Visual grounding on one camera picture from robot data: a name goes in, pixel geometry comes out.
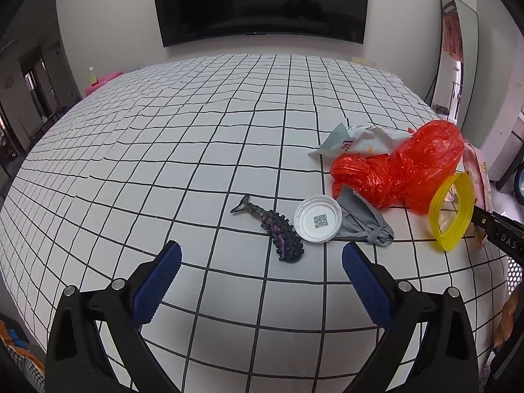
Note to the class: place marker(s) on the white snack wrapper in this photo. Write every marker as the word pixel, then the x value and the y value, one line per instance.
pixel 360 139

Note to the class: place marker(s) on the red plastic bag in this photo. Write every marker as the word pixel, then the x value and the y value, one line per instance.
pixel 417 163

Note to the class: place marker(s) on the orange cloth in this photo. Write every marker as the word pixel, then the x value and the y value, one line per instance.
pixel 505 323

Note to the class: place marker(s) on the pink white package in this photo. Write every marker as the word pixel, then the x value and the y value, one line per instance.
pixel 479 172

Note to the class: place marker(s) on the colourful patterned cloth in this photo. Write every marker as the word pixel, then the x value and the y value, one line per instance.
pixel 20 360

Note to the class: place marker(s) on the grey perforated basket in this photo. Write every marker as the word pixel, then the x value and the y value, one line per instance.
pixel 516 274

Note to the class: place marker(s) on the white round lid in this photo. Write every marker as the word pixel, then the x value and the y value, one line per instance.
pixel 318 219

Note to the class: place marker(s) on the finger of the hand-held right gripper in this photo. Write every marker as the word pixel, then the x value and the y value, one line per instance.
pixel 499 231

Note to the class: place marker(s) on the dark spiky fish toy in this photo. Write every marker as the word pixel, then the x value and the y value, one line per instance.
pixel 280 233

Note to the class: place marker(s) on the pink box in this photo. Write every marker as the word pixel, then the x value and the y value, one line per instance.
pixel 108 78

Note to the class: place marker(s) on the black wall television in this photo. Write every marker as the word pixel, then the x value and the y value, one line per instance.
pixel 258 0

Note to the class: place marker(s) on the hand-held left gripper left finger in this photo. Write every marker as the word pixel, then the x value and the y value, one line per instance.
pixel 157 282

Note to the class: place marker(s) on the tall white cabinet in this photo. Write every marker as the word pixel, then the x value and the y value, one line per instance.
pixel 505 147

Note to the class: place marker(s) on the washing machine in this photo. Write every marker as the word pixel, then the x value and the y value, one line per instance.
pixel 519 184

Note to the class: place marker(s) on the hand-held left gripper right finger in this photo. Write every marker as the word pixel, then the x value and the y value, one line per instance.
pixel 366 286

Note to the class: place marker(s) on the checkered bed sheet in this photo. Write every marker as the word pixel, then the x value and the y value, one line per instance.
pixel 184 151

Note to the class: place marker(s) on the small plastic bottle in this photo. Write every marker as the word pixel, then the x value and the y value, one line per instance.
pixel 92 75

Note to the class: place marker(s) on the standing mirror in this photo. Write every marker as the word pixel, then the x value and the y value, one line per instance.
pixel 456 49

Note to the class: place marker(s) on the grey cloth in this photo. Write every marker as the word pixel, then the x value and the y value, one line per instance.
pixel 360 221

